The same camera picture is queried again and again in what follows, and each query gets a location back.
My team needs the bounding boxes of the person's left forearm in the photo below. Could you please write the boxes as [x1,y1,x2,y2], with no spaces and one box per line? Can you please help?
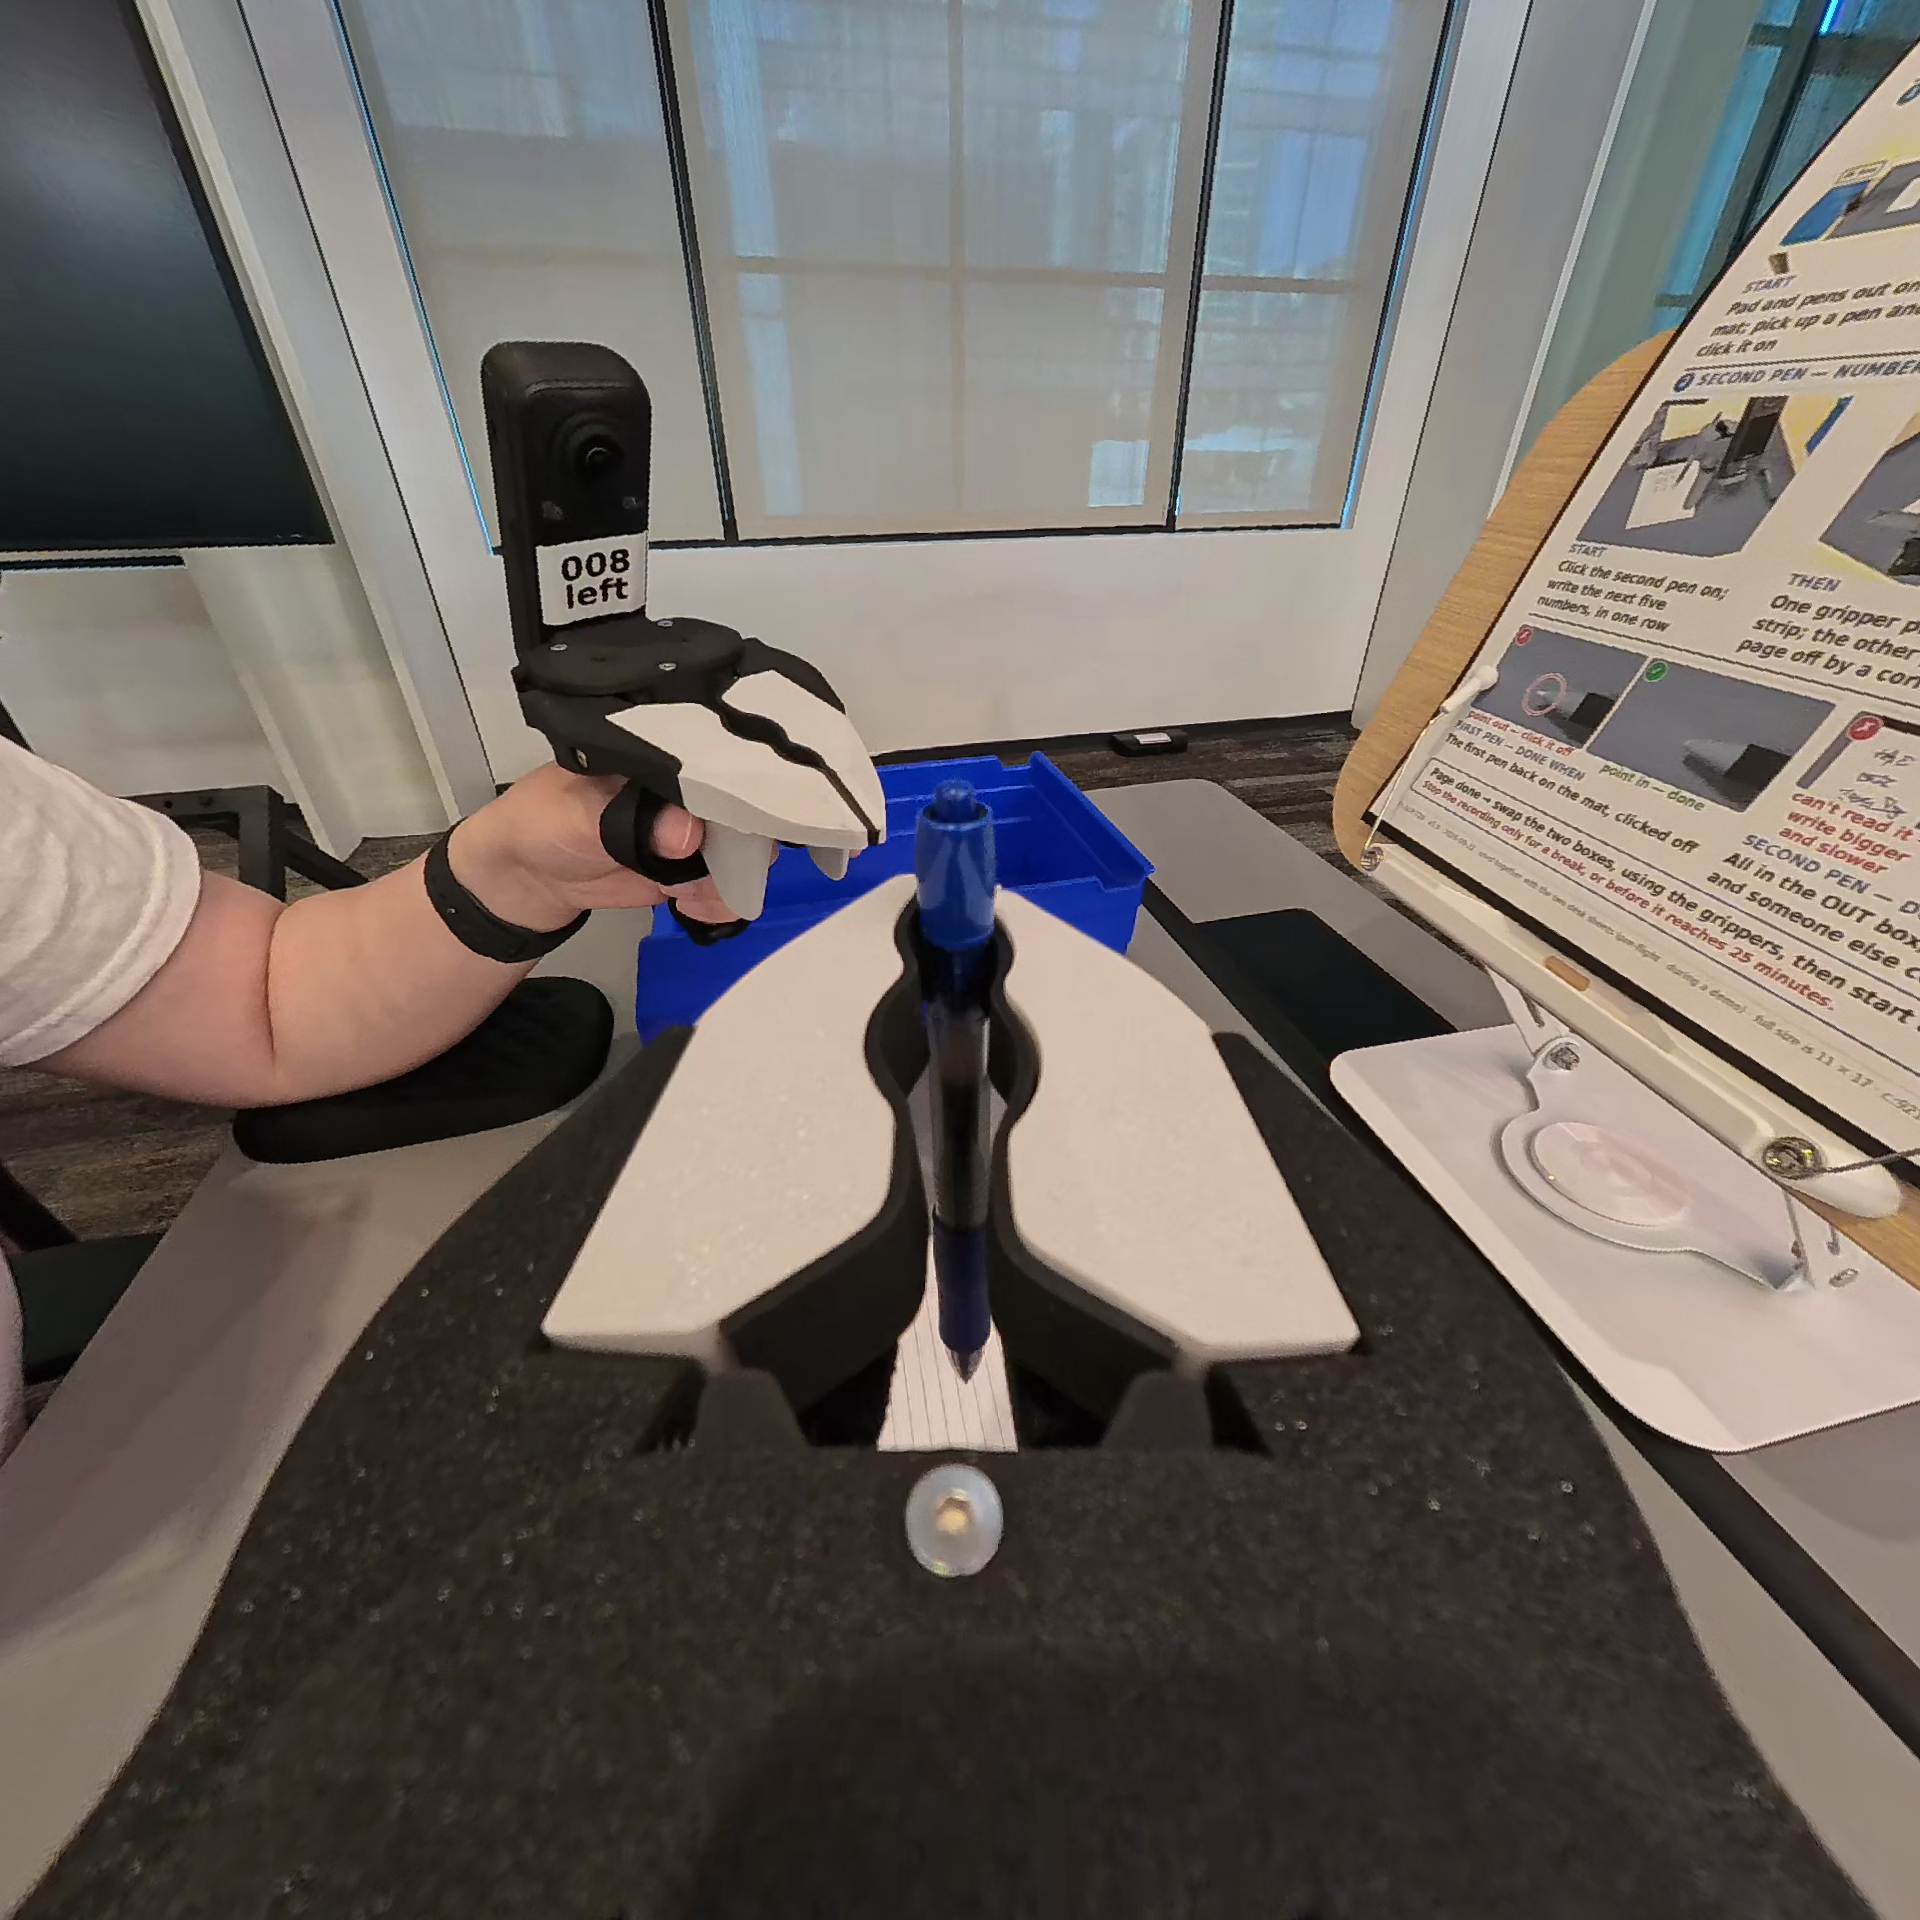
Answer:
[141,796,496,1114]

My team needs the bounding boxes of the dark computer monitor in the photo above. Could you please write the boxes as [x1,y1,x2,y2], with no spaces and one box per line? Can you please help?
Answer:
[0,0,336,552]

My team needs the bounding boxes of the blue plastic bin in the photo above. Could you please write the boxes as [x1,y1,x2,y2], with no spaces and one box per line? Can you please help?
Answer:
[633,751,1155,1046]

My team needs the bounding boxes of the black wristband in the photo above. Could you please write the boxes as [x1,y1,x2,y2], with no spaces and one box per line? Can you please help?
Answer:
[422,823,594,964]

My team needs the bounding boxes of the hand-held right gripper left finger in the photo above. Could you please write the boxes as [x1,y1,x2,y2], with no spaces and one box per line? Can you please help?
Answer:
[538,874,934,1370]

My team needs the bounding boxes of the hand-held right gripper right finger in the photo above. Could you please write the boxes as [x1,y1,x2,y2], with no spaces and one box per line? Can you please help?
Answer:
[989,884,1363,1370]

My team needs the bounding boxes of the white stand base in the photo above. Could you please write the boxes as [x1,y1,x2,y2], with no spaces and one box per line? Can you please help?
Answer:
[1330,960,1920,1454]

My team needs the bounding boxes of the instruction sheet on wooden stand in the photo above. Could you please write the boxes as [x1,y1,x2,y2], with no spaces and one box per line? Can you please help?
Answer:
[1331,327,1920,1292]

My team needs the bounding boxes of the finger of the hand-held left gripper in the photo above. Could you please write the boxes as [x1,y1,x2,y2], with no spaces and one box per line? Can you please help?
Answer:
[599,696,886,847]
[717,667,889,840]

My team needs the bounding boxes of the printed instruction sheet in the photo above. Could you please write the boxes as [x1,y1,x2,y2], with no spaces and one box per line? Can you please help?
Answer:
[1366,0,1920,1156]

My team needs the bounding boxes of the glass window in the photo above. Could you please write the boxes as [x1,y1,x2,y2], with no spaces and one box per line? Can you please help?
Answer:
[334,0,1454,543]

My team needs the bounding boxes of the blue retractable pen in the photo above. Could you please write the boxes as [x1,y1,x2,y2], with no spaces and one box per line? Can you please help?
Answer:
[912,776,1003,1390]

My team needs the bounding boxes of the person's left hand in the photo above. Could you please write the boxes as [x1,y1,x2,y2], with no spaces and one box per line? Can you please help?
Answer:
[447,768,869,922]

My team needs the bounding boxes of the dark teal office chair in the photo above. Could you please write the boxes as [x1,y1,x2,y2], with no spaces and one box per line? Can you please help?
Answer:
[0,1155,159,1382]

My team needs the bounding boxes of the black metal monitor stand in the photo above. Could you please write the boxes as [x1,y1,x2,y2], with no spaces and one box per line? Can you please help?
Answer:
[128,780,368,902]

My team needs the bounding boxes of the white lined notepad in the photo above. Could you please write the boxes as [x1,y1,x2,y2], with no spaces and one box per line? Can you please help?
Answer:
[872,1318,1022,1454]

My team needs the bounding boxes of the person's light shirt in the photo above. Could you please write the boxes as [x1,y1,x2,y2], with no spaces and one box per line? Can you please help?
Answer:
[0,736,202,1466]

